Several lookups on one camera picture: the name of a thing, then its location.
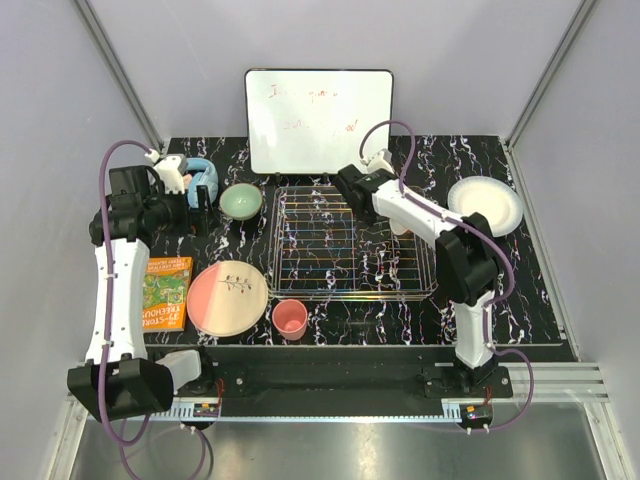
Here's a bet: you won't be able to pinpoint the green ceramic bowl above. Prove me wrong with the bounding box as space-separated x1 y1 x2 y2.
219 183 263 221

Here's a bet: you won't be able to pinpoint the pink and cream plate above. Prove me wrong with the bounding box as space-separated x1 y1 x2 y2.
186 260 269 338

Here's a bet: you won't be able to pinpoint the white scalloped plate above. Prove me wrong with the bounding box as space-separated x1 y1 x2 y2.
447 176 524 237

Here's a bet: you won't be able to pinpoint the orange and white bowl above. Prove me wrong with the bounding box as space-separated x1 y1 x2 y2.
389 219 411 236

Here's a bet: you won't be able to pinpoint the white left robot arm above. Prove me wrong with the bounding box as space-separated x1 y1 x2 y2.
67 164 216 423

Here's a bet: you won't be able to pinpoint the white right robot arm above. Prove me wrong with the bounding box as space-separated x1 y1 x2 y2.
333 165 506 397

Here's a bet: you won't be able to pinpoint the blue headphones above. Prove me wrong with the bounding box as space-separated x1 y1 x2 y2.
184 157 219 207

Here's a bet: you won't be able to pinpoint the orange children's book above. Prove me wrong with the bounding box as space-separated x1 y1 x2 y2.
142 257 193 333

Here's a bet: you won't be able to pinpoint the white dry-erase board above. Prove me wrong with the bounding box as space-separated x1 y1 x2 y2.
244 69 394 175

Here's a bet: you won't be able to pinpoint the pink plastic cup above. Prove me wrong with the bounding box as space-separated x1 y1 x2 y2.
272 299 308 341

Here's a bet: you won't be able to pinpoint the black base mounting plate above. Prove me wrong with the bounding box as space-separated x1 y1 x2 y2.
179 346 513 420

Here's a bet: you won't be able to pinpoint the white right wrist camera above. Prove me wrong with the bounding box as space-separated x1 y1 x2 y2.
362 149 395 175

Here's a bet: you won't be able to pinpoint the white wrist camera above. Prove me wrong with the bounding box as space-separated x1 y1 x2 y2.
362 149 395 175
144 149 187 194

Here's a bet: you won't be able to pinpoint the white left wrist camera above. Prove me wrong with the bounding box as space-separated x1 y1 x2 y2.
144 149 187 194

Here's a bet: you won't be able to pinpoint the metal wire dish rack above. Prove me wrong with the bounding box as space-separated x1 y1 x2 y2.
267 186 437 301

